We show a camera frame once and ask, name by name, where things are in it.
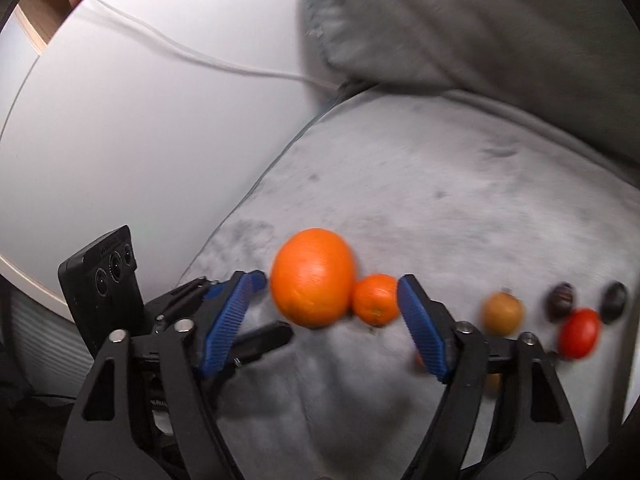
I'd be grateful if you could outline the large smooth orange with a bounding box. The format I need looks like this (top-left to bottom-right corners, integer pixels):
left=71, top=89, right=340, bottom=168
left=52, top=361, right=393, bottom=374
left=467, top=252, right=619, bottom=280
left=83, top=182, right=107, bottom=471
left=269, top=229, right=357, bottom=328

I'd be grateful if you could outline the small mandarin orange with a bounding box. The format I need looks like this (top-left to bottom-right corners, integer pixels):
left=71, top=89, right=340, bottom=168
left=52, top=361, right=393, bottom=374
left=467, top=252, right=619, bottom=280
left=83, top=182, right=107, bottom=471
left=352, top=274, right=400, bottom=327

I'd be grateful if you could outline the red tomato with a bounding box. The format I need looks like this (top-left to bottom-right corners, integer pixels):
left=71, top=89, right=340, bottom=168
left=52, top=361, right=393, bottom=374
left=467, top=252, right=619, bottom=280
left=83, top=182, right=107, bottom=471
left=558, top=308, right=601, bottom=361

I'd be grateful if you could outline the brown longan fruit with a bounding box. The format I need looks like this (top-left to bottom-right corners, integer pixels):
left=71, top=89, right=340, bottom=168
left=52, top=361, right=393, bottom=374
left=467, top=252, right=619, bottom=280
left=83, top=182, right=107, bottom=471
left=480, top=289, right=525, bottom=337

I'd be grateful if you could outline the dark plum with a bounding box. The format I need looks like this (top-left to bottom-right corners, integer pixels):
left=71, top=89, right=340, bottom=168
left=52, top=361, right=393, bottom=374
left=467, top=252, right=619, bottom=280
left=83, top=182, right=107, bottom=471
left=544, top=282, right=576, bottom=323
left=600, top=282, right=628, bottom=324

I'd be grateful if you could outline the grey sofa back cushion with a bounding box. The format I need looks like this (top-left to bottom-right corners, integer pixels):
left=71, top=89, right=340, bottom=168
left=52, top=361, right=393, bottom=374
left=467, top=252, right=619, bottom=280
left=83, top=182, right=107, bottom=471
left=306, top=0, right=639, bottom=164

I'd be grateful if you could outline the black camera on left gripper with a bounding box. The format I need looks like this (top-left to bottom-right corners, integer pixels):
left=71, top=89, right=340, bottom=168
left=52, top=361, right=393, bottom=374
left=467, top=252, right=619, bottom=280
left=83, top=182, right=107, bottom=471
left=58, top=226, right=151, bottom=356

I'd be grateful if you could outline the white cable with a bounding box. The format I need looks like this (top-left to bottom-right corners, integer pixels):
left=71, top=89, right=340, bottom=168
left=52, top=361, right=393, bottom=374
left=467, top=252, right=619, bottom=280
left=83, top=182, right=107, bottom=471
left=60, top=0, right=346, bottom=94

